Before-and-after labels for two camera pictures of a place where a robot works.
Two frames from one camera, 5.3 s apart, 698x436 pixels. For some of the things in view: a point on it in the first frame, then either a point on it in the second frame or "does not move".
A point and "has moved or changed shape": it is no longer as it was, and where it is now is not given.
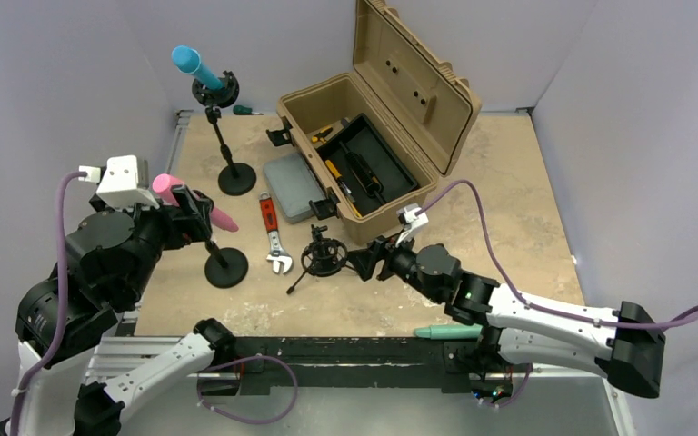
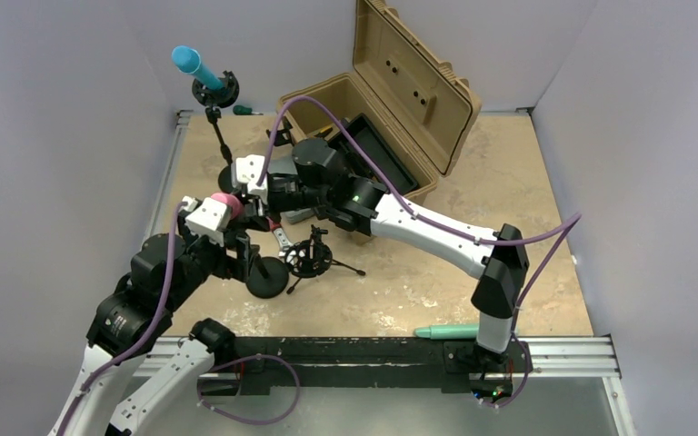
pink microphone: [164, 185] → [234, 204]
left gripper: [194, 223] → [230, 265]
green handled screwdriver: [241, 110] does not move
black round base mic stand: [227, 267] has moved or changed shape
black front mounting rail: [348, 365] does not move
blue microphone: [188, 61] does not move
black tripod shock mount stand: [324, 257] has moved or changed shape
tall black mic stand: [233, 181] does not move
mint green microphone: [449, 331] does not move
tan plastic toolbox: [421, 104] does not move
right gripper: [364, 260] → [257, 202]
